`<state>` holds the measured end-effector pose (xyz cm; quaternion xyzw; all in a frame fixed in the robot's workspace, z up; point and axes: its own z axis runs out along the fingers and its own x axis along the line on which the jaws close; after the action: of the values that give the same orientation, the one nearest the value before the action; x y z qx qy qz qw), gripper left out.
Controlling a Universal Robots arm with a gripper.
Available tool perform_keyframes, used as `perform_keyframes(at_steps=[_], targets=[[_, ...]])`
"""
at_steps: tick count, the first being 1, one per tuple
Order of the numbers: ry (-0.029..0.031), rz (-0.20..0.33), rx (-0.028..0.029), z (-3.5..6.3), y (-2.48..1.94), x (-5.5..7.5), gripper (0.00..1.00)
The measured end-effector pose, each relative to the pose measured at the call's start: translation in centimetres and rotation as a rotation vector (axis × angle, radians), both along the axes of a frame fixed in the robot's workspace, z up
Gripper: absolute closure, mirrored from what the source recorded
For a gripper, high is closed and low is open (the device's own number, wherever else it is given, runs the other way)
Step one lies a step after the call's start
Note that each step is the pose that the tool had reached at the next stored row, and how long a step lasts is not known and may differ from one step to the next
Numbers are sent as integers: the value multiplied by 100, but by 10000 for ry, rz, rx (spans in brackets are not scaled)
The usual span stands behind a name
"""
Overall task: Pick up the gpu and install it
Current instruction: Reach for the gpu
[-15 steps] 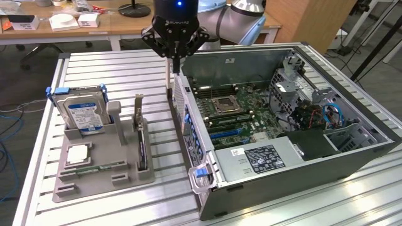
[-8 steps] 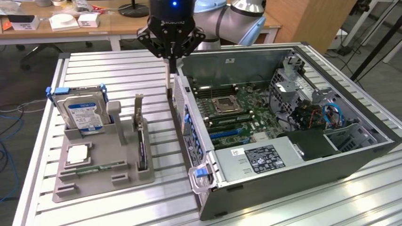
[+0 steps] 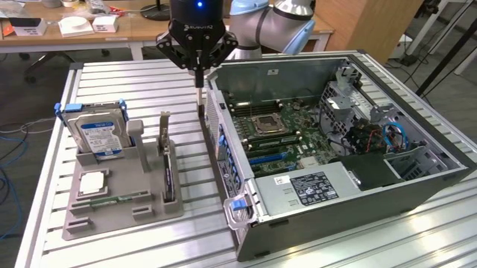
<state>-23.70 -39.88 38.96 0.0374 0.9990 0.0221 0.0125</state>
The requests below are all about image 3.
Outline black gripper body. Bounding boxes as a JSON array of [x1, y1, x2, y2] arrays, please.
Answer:
[[169, 0, 226, 68]]

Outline black graphics card metal bracket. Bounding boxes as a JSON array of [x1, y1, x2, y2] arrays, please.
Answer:
[[156, 111, 177, 204]]

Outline black round lamp base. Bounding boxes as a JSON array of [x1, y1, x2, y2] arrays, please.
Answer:
[[138, 0, 172, 22]]

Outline small white labelled box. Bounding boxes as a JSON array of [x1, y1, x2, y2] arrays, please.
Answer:
[[92, 15, 120, 34]]

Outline clear plastic bag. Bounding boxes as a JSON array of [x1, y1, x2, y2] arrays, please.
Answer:
[[81, 0, 125, 15]]

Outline metal CPU socket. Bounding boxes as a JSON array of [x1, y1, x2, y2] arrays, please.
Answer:
[[249, 113, 287, 138]]

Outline black office chair base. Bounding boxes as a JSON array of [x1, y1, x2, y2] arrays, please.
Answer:
[[17, 50, 77, 84]]

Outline white box black lid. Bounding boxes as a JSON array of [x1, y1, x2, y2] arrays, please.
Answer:
[[7, 17, 47, 37]]

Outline RAM stick white label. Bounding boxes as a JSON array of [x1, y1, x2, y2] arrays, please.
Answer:
[[245, 135, 301, 149]]

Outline hard disk blue rails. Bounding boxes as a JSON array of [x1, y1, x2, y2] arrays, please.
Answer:
[[53, 98, 130, 161]]

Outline perforated metal disk bay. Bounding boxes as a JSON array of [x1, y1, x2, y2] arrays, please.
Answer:
[[319, 80, 376, 136]]

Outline wooden cabinet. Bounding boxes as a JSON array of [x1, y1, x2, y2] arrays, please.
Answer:
[[316, 0, 426, 65]]

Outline green motherboard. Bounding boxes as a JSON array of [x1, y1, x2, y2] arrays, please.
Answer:
[[222, 96, 345, 179]]

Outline orange box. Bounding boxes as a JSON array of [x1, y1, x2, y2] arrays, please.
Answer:
[[1, 21, 15, 39]]

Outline blue expansion slot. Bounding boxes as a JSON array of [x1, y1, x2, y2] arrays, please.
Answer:
[[247, 152, 288, 166]]

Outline black power brick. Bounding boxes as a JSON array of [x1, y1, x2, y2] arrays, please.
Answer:
[[399, 54, 420, 67]]

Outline silver CPU chip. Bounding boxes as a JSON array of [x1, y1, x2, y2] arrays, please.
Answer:
[[77, 172, 106, 195]]

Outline grey power supply black label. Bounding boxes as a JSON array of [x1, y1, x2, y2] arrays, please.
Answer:
[[248, 161, 363, 223]]

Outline blue case release tab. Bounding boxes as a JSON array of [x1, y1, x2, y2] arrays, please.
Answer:
[[229, 198, 249, 212]]

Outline green RAM stick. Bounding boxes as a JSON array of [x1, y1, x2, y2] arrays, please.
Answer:
[[86, 195, 136, 209]]

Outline black stand pole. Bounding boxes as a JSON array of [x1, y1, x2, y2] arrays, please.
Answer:
[[414, 16, 477, 98]]

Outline grey parts rack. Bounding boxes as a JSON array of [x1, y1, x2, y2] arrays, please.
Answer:
[[61, 118, 185, 241]]

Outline open black PC case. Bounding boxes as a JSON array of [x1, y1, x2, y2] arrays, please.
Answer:
[[202, 54, 471, 262]]

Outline wooden desk white frame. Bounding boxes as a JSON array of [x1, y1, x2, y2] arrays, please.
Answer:
[[0, 0, 336, 61]]

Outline white cable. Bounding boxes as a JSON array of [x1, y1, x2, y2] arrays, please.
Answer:
[[0, 117, 55, 135]]

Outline red wire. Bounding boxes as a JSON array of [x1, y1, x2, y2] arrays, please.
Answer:
[[363, 130, 375, 153]]

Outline white table leg frame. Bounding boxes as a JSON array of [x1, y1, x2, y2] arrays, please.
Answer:
[[403, 0, 477, 56]]

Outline blue wire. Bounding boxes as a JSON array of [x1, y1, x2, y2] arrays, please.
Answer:
[[381, 121, 410, 154]]

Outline grey disk bay bracket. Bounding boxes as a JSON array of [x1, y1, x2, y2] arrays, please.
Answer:
[[381, 144, 454, 181]]

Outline blue cable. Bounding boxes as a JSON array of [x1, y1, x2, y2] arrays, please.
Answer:
[[0, 136, 29, 241]]

